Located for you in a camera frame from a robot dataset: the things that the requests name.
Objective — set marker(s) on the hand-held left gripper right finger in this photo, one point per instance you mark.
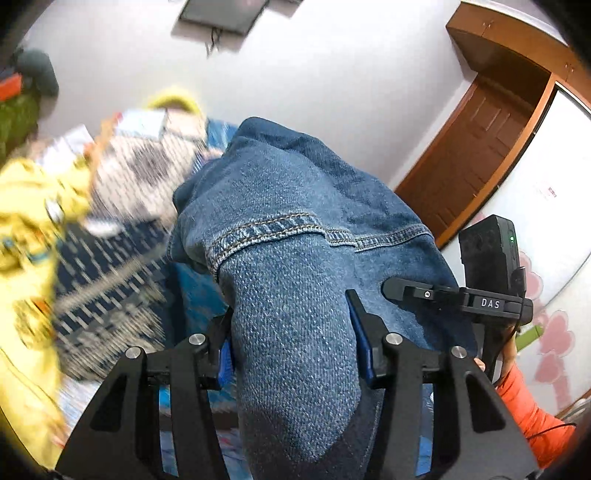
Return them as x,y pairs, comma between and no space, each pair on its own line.
362,350

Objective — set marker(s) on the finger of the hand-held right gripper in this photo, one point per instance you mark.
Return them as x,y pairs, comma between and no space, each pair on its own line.
415,290

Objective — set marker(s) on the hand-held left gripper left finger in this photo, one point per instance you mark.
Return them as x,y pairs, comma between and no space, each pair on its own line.
226,364

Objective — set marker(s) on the blue denim jacket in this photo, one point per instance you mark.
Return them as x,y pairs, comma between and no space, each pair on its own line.
286,277

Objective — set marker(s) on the person's right forearm orange sleeve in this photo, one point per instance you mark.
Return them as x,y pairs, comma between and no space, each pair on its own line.
531,415

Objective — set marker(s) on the person's right hand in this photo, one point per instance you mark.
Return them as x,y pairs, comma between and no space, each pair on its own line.
510,348

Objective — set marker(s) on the brown wooden door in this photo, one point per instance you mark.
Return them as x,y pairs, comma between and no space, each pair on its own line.
475,157

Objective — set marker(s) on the navy patterned cloth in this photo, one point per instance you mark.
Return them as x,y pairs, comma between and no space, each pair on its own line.
106,286

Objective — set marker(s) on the blue patchwork bedspread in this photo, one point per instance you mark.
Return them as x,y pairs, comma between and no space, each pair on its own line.
138,152

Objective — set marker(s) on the yellow printed blanket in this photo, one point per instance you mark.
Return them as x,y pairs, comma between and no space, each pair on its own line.
27,230

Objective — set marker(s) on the grey cushion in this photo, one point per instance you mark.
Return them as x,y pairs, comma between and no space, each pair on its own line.
39,71

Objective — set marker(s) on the orange box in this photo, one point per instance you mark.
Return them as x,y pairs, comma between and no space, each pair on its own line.
9,87

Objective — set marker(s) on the wall television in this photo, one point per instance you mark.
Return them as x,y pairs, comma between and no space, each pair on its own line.
221,11

